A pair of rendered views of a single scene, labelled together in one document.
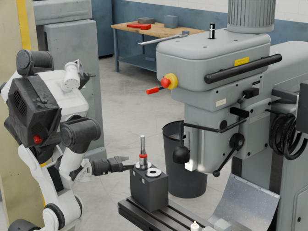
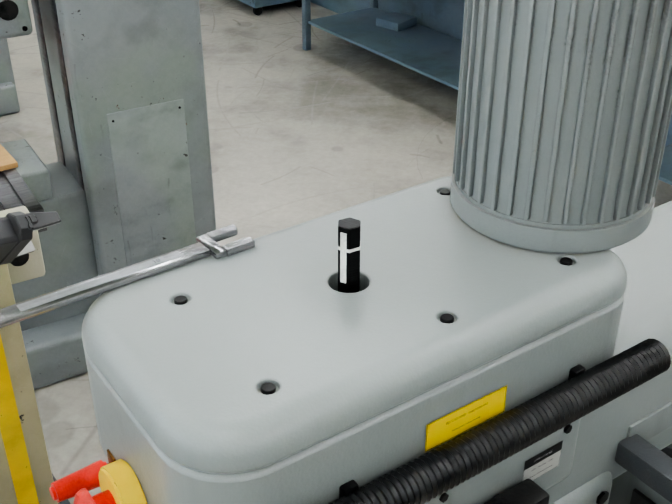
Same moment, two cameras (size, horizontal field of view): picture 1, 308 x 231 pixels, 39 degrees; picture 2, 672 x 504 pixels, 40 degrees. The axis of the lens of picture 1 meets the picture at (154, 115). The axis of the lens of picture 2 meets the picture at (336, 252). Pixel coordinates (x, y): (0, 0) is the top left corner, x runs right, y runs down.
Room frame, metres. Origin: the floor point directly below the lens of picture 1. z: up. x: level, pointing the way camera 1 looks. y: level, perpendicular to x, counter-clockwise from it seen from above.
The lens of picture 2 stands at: (1.05, -0.30, 2.33)
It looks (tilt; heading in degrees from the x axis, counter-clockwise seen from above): 31 degrees down; 6
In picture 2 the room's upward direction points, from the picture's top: straight up
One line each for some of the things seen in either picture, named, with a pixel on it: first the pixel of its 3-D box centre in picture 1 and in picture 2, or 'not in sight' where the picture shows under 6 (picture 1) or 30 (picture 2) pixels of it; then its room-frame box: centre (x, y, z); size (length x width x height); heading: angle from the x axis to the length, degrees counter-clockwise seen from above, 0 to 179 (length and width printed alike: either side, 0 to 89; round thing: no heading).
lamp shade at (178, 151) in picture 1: (181, 152); not in sight; (1.59, -0.11, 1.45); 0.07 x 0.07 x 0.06
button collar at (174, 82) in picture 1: (170, 81); (123, 496); (1.58, -0.07, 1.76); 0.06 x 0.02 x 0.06; 41
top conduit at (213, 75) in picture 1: (245, 67); (481, 444); (1.65, -0.36, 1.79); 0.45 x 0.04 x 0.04; 131
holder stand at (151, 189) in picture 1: (148, 184); not in sight; (2.09, 0.04, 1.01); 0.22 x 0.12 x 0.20; 31
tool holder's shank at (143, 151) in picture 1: (142, 145); not in sight; (2.13, 0.06, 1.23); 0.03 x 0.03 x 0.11
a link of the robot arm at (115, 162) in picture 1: (109, 166); not in sight; (2.07, 0.24, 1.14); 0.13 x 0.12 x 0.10; 18
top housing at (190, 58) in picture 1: (213, 57); (361, 347); (1.74, -0.25, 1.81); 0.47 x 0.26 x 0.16; 131
